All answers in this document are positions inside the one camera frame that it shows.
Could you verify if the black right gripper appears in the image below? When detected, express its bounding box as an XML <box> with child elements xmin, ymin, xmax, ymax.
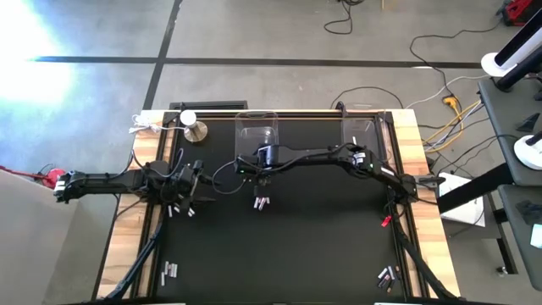
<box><xmin>235</xmin><ymin>158</ymin><xmax>274</xmax><ymax>200</ymax></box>

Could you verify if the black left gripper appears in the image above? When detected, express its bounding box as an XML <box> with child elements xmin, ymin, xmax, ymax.
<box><xmin>172</xmin><ymin>164</ymin><xmax>222</xmax><ymax>208</ymax></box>

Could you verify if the clear plastic bin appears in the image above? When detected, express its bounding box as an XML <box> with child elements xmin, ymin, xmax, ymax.
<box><xmin>234</xmin><ymin>109</ymin><xmax>280</xmax><ymax>161</ymax></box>
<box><xmin>340</xmin><ymin>117</ymin><xmax>384</xmax><ymax>150</ymax></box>

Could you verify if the black table mat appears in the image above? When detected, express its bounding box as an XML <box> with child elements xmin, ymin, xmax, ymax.
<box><xmin>154</xmin><ymin>113</ymin><xmax>408</xmax><ymax>302</ymax></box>

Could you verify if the red floor object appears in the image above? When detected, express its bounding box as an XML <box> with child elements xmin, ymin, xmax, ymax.
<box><xmin>41</xmin><ymin>167</ymin><xmax>67</xmax><ymax>190</ymax></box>

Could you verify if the grey cabinet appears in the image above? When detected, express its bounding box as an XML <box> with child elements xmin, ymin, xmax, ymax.
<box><xmin>0</xmin><ymin>169</ymin><xmax>80</xmax><ymax>305</ymax></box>

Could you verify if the white box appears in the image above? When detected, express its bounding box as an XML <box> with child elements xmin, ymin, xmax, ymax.
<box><xmin>438</xmin><ymin>171</ymin><xmax>487</xmax><ymax>229</ymax></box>

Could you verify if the black beam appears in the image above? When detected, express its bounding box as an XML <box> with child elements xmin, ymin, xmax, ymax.
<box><xmin>435</xmin><ymin>163</ymin><xmax>516</xmax><ymax>215</ymax></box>

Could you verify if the black table leg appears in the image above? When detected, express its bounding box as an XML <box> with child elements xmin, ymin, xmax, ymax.
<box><xmin>493</xmin><ymin>207</ymin><xmax>520</xmax><ymax>276</ymax></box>

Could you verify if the grey side table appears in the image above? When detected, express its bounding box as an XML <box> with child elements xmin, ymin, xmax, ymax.
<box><xmin>478</xmin><ymin>78</ymin><xmax>542</xmax><ymax>187</ymax></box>
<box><xmin>497</xmin><ymin>184</ymin><xmax>542</xmax><ymax>293</ymax></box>

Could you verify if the white round stand base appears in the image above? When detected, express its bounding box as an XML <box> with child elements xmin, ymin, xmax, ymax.
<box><xmin>513</xmin><ymin>134</ymin><xmax>542</xmax><ymax>170</ymax></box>
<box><xmin>480</xmin><ymin>51</ymin><xmax>518</xmax><ymax>79</ymax></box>

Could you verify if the black wedge object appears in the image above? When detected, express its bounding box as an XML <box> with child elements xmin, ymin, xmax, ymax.
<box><xmin>515</xmin><ymin>112</ymin><xmax>541</xmax><ymax>133</ymax></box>

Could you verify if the pale blue paper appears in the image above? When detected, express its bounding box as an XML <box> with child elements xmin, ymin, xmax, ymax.
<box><xmin>529</xmin><ymin>223</ymin><xmax>542</xmax><ymax>249</ymax></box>

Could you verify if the black pole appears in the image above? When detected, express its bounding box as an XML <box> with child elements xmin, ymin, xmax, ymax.
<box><xmin>495</xmin><ymin>44</ymin><xmax>542</xmax><ymax>92</ymax></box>

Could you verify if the white black column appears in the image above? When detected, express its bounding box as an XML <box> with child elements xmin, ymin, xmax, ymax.
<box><xmin>495</xmin><ymin>7</ymin><xmax>542</xmax><ymax>69</ymax></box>

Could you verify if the red tool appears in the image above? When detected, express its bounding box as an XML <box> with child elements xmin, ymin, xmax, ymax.
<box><xmin>495</xmin><ymin>0</ymin><xmax>539</xmax><ymax>27</ymax></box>

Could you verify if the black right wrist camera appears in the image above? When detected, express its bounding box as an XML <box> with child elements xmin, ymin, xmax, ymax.
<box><xmin>257</xmin><ymin>144</ymin><xmax>282</xmax><ymax>168</ymax></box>

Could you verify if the black aluminium table frame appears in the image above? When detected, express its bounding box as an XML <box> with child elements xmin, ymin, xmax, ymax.
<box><xmin>143</xmin><ymin>108</ymin><xmax>424</xmax><ymax>302</ymax></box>

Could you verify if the white lamp cable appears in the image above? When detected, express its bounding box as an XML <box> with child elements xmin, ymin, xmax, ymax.
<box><xmin>128</xmin><ymin>114</ymin><xmax>187</xmax><ymax>135</ymax></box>

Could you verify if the black diagonal frame strut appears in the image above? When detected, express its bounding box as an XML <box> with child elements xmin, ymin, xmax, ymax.
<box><xmin>101</xmin><ymin>207</ymin><xmax>167</xmax><ymax>302</ymax></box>
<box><xmin>391</xmin><ymin>211</ymin><xmax>456</xmax><ymax>302</ymax></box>

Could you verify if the red cable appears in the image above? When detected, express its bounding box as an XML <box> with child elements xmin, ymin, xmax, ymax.
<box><xmin>0</xmin><ymin>165</ymin><xmax>46</xmax><ymax>181</ymax></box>

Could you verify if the long black floor cable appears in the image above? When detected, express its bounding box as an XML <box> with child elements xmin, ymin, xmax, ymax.
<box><xmin>408</xmin><ymin>19</ymin><xmax>505</xmax><ymax>101</ymax></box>

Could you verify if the yellow extension cable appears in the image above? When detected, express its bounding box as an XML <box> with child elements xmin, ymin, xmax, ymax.
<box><xmin>423</xmin><ymin>95</ymin><xmax>483</xmax><ymax>153</ymax></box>

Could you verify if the white floor cable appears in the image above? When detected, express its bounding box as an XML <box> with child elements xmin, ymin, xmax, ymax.
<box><xmin>405</xmin><ymin>74</ymin><xmax>491</xmax><ymax>109</ymax></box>

